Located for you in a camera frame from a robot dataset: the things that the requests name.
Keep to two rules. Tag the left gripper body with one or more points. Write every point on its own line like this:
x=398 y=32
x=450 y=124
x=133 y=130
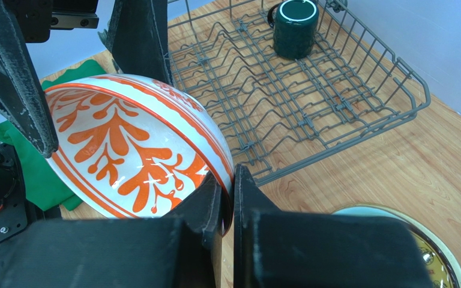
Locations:
x=36 y=18

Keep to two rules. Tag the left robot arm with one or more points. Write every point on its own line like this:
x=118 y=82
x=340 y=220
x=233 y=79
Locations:
x=12 y=216

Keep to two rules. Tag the yellow patterned plate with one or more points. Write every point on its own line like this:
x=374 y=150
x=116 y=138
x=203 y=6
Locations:
x=441 y=264

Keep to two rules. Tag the light blue flower plate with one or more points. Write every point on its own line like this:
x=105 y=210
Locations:
x=365 y=211

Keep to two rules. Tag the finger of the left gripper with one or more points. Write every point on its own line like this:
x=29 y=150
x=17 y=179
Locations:
x=22 y=99
x=137 y=38

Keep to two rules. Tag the dark green mug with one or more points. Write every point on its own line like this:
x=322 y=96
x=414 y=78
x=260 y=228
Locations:
x=294 y=23

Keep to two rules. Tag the red white patterned bowl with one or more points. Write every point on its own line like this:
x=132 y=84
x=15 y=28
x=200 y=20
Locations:
x=134 y=147

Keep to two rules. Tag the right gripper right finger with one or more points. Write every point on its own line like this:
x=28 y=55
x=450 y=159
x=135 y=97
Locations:
x=275 y=248

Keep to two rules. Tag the grey wire dish rack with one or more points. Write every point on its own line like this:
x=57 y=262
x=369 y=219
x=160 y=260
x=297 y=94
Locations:
x=277 y=115

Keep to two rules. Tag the dark green cloth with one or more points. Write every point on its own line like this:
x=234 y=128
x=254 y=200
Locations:
x=43 y=187

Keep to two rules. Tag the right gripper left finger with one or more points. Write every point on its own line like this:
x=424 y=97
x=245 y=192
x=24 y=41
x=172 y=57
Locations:
x=180 y=249

